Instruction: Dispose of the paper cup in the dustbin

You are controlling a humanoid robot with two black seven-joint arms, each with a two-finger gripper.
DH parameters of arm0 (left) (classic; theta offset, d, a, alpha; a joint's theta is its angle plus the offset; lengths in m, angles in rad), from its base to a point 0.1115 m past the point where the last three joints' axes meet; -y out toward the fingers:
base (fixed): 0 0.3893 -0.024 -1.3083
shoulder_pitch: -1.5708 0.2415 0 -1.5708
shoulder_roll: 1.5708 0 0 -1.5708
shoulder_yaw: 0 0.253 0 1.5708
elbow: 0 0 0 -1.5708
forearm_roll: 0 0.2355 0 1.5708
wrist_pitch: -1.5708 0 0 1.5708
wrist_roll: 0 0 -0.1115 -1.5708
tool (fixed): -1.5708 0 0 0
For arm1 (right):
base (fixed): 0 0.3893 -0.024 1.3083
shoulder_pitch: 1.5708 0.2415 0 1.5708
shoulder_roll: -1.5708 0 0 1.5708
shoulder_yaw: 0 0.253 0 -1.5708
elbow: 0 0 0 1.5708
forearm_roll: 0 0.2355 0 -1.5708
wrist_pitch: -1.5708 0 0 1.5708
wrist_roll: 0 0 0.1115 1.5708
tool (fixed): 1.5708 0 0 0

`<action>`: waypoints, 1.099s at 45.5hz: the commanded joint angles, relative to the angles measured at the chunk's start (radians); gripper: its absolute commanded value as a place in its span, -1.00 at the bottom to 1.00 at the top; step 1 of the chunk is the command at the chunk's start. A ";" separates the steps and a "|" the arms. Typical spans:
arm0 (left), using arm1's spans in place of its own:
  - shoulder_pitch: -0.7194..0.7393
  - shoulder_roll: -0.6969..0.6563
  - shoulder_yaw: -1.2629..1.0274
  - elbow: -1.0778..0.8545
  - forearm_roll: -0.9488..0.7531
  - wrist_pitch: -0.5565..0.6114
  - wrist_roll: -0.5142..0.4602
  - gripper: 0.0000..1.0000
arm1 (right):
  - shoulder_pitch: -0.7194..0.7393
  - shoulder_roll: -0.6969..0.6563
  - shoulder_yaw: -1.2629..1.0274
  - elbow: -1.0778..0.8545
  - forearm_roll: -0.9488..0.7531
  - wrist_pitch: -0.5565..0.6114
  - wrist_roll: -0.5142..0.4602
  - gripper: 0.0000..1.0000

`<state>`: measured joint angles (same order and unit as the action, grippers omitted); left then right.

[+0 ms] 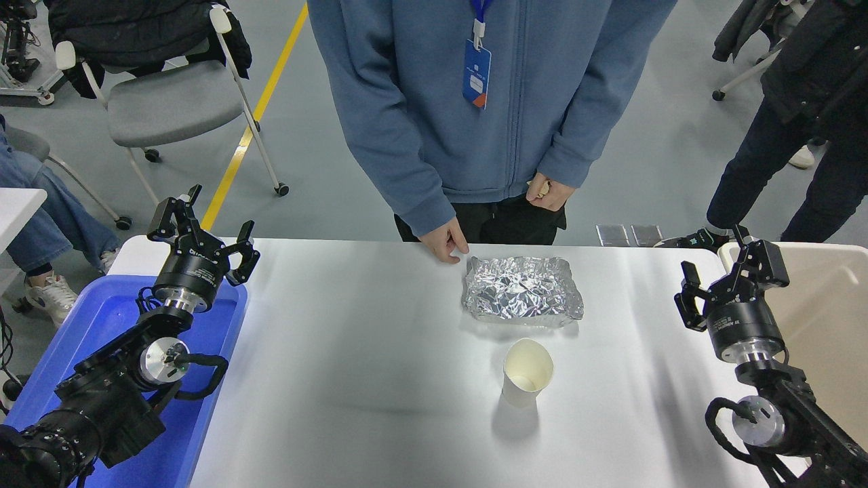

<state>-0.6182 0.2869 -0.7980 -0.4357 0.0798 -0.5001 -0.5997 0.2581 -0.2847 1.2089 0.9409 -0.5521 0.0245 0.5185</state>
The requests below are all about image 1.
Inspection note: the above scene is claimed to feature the grey chair with white frame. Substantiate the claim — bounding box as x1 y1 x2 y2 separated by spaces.
54 3 290 207

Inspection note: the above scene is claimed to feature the dark jacket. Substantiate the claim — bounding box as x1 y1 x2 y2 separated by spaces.
712 0 797 63

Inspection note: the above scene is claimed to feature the white-framed chair with castors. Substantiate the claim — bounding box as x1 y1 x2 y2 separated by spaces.
711 37 791 102

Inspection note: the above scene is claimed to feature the grey chair with castors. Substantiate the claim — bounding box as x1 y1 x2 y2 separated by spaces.
0 124 134 231

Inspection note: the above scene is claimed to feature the white paper cup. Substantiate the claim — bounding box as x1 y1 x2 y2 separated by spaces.
502 338 555 409

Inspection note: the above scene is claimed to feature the crumpled silver foil tray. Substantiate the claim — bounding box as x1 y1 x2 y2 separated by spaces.
462 256 585 329

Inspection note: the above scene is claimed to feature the small white table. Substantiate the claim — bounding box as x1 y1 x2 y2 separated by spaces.
0 188 48 296

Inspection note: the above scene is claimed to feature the black stand with white base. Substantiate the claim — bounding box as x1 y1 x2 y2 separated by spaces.
0 0 65 106

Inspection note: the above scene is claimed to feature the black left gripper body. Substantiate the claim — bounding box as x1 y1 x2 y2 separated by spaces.
153 247 229 304

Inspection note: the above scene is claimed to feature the black cable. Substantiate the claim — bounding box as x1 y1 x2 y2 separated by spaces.
0 306 26 414

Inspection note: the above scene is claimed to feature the large pale plastic bin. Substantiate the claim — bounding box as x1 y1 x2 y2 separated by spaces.
717 241 868 451

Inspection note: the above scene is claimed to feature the seated person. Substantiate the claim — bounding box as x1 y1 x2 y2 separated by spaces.
0 114 123 329

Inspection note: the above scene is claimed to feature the blue plastic tray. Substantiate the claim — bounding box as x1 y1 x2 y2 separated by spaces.
3 274 249 488

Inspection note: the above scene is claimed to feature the black jacket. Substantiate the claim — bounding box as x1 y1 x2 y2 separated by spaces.
44 0 253 100

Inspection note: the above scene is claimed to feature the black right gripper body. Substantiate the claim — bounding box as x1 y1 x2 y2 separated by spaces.
706 298 787 355

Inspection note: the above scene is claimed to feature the blue badge on lanyard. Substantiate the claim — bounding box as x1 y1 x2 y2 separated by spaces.
462 0 494 110

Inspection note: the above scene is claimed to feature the person's right hand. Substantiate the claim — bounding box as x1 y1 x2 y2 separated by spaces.
418 217 470 264

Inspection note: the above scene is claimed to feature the person's left hand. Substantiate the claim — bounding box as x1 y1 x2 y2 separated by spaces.
526 172 576 212

